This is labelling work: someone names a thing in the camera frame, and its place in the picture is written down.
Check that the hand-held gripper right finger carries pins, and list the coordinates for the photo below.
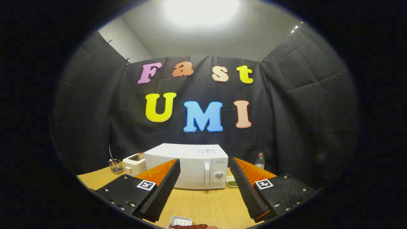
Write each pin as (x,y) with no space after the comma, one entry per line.
(246,190)

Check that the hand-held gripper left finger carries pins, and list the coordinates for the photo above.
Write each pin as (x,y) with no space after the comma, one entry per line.
(165,190)

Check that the white toaster oven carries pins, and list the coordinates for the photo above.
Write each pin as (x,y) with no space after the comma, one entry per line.
(190,159)

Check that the brown meat piece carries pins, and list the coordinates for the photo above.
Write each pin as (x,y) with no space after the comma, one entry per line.
(190,226)

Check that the white pop-up toaster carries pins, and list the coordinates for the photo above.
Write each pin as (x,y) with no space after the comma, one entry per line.
(133,167)

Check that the white divided bean dish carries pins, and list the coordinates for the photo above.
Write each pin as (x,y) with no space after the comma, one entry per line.
(232,183)

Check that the clear bottle red cap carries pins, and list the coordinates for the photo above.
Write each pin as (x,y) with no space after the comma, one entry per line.
(259,162)

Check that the small white tray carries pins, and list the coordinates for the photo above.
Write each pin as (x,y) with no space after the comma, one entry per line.
(179,220)

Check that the toast slice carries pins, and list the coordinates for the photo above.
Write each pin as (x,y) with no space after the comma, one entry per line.
(141,156)

